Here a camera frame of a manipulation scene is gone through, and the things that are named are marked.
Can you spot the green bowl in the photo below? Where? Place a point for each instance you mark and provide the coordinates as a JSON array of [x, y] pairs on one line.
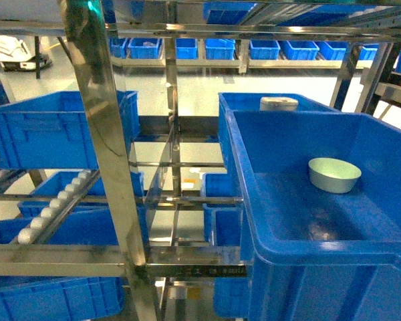
[[333, 175]]

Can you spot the white roller track left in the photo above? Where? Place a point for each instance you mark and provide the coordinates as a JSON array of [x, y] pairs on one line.
[[53, 201]]

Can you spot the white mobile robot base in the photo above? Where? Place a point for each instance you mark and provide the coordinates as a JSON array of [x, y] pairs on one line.
[[17, 53]]

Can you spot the blue bin left shelf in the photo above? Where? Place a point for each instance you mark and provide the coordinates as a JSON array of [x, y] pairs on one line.
[[55, 131]]

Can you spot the stainless steel upright post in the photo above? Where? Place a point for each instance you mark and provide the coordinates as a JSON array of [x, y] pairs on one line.
[[85, 30]]

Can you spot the white cylindrical container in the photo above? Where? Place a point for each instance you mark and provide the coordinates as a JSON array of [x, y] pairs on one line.
[[280, 103]]

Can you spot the blue bin lower left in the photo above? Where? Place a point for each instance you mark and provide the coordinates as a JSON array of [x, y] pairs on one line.
[[30, 298]]

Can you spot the large blue bin foreground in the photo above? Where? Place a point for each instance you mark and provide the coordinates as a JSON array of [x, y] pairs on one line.
[[315, 255]]

